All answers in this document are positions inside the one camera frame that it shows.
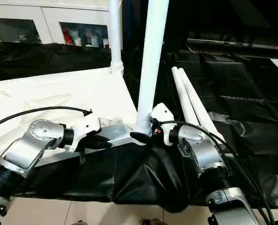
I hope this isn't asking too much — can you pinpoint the white plastic table top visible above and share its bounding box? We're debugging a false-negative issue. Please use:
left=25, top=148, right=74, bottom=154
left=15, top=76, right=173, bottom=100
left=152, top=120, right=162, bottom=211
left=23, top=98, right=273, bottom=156
left=0, top=65, right=145, bottom=168

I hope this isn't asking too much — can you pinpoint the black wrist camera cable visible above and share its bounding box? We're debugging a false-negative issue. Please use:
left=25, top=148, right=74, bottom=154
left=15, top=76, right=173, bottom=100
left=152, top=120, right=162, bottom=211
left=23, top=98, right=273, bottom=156
left=156, top=120, right=277, bottom=225
left=0, top=106, right=94, bottom=131

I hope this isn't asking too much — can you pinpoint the white plastic table leg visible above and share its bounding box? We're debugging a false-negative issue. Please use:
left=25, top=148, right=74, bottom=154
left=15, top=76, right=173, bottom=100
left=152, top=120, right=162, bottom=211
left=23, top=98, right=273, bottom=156
left=177, top=67, right=226, bottom=144
left=133, top=0, right=170, bottom=136
left=108, top=0, right=124, bottom=75
left=171, top=66, right=200, bottom=127

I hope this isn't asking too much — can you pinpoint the dark metal rod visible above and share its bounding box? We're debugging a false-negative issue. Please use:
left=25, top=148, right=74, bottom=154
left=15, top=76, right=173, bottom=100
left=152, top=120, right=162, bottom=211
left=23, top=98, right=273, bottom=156
left=187, top=38, right=278, bottom=51

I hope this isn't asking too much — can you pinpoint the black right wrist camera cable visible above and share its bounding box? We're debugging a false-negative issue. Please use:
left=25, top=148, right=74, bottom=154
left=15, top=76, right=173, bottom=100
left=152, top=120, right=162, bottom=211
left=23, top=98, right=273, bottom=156
left=156, top=120, right=277, bottom=225

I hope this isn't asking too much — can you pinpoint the black left wrist camera cable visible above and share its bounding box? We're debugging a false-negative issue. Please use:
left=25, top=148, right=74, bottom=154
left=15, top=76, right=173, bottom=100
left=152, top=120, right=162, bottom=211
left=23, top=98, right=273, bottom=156
left=0, top=106, right=94, bottom=131

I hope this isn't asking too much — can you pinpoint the black case with gold label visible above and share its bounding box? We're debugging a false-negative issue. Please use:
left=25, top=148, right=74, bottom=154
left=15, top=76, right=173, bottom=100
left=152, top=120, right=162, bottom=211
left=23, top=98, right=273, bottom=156
left=124, top=0, right=190, bottom=55

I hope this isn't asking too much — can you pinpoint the black work mat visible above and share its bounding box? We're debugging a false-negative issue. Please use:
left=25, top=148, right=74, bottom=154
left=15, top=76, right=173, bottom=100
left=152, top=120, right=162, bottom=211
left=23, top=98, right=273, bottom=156
left=0, top=41, right=278, bottom=214

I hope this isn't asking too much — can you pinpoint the white glass-door cabinet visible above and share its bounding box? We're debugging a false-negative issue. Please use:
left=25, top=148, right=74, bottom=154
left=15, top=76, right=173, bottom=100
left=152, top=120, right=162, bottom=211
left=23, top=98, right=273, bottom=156
left=0, top=0, right=112, bottom=49

